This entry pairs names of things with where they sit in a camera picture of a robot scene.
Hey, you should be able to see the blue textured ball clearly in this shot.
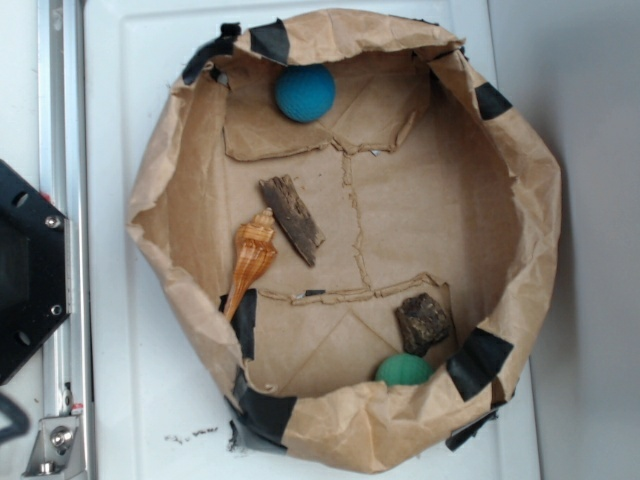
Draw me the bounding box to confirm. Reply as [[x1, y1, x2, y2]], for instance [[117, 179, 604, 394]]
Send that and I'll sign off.
[[274, 64, 336, 123]]

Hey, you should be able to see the green textured ball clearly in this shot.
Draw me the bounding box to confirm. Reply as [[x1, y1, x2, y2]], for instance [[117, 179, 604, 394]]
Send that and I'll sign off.
[[375, 353, 434, 386]]

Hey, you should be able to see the long dark bark strip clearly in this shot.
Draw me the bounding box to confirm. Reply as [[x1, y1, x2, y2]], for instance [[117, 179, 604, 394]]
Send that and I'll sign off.
[[259, 175, 326, 267]]

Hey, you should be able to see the brown paper bag basin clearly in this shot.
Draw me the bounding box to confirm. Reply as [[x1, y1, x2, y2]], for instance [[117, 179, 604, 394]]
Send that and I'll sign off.
[[128, 9, 561, 473]]

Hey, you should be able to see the orange spiral seashell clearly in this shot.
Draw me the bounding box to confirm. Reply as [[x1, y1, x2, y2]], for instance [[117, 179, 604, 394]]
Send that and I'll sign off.
[[223, 208, 278, 321]]

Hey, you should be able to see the dark chunky bark piece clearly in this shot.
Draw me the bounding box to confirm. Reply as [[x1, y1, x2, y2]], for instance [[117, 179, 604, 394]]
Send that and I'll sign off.
[[394, 293, 450, 357]]

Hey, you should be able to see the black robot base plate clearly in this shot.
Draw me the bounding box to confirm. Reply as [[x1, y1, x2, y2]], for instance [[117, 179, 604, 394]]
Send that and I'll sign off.
[[1, 162, 69, 385]]

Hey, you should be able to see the aluminium frame rail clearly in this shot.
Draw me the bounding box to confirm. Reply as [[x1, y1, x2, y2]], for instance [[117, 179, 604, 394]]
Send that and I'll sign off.
[[37, 1, 98, 479]]

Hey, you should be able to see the metal corner bracket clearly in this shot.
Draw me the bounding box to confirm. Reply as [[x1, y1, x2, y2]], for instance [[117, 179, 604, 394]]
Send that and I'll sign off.
[[21, 416, 87, 480]]

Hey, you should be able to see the black power cable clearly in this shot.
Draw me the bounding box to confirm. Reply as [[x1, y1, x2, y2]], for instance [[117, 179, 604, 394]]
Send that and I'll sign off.
[[0, 392, 31, 446]]

